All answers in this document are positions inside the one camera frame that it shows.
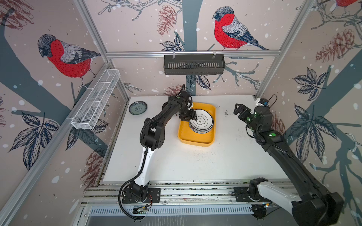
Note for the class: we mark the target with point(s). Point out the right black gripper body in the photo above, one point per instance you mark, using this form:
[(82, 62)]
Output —
[(253, 126)]

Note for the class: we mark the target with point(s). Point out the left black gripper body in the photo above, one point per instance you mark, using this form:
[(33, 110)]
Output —
[(184, 114)]

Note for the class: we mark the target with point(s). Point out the white flower plate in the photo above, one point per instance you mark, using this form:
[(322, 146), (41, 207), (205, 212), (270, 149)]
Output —
[(204, 121), (201, 131)]

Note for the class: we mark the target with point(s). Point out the yellow plastic bin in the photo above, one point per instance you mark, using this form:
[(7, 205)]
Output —
[(188, 136)]

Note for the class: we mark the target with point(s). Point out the small green patterned plate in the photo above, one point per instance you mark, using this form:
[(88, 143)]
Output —
[(138, 108)]

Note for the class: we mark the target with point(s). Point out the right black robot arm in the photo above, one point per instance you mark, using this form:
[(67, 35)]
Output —
[(314, 205)]

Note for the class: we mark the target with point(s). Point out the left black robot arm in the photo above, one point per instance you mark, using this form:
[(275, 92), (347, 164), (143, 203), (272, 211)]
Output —
[(152, 137)]

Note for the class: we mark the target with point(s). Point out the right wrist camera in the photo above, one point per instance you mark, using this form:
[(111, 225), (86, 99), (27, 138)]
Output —
[(262, 102)]

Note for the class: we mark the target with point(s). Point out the black hanging wire basket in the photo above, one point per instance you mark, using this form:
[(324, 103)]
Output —
[(209, 64)]

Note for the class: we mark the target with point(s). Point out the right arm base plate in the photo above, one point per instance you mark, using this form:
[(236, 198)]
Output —
[(242, 194)]

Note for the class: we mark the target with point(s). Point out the aluminium mounting rail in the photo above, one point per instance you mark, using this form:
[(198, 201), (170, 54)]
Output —
[(211, 192)]

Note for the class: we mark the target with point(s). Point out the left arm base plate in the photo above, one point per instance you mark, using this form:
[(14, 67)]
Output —
[(152, 195)]

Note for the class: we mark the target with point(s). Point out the white mesh wall shelf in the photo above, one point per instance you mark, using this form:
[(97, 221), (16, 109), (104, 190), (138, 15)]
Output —
[(91, 109)]

